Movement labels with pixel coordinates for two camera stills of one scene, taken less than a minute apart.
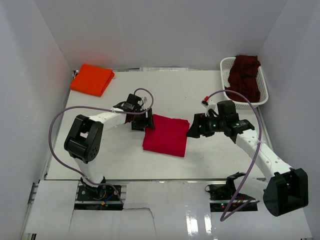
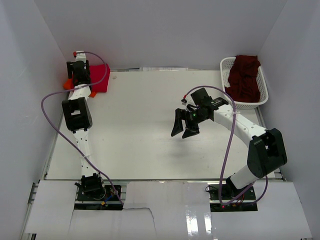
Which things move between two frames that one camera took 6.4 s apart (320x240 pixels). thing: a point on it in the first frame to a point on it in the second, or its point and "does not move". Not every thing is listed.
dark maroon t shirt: (243, 78) does not move
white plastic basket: (226, 65) does not move
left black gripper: (139, 126) to (70, 68)
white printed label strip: (163, 69) does not move
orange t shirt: (92, 80) to (68, 84)
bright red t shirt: (169, 137) to (97, 73)
